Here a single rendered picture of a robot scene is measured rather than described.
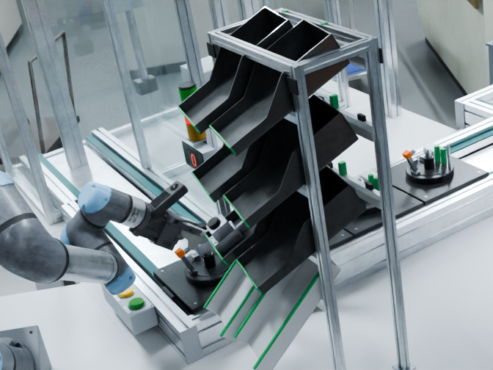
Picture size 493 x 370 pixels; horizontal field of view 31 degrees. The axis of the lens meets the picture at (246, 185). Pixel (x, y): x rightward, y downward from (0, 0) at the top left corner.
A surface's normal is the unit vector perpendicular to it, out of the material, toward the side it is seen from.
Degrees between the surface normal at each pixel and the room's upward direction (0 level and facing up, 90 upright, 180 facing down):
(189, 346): 90
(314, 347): 0
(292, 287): 45
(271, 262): 25
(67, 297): 0
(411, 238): 90
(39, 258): 90
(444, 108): 0
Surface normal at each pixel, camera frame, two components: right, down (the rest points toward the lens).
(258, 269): -0.54, -0.67
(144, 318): 0.49, 0.33
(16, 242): 0.21, 0.02
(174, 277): -0.16, -0.88
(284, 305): -0.77, -0.41
